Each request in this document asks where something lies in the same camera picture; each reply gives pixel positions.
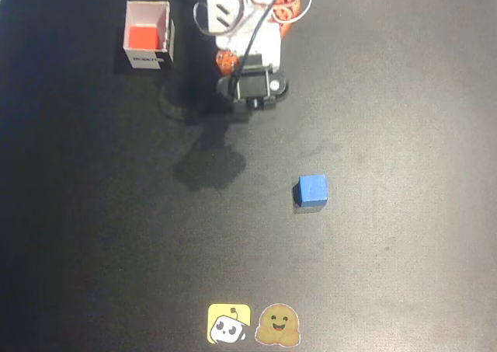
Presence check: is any hugging face sticker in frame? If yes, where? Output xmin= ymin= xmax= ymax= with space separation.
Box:
xmin=254 ymin=302 xmax=302 ymax=347

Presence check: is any blue cube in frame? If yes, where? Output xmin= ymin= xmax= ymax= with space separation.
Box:
xmin=296 ymin=173 xmax=328 ymax=208

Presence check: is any black felt mat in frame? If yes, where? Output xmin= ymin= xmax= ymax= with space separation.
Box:
xmin=0 ymin=0 xmax=497 ymax=352

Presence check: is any black camera cable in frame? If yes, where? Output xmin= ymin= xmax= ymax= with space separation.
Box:
xmin=231 ymin=0 xmax=287 ymax=80

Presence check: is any yellow robot sticker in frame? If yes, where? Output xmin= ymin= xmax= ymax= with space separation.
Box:
xmin=207 ymin=302 xmax=252 ymax=345

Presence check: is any white cardboard box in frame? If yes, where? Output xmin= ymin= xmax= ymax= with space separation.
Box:
xmin=123 ymin=0 xmax=176 ymax=71

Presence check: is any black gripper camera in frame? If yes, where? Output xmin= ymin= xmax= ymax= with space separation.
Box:
xmin=216 ymin=63 xmax=290 ymax=113

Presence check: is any red cube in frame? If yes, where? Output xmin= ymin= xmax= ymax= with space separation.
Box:
xmin=127 ymin=24 xmax=160 ymax=51

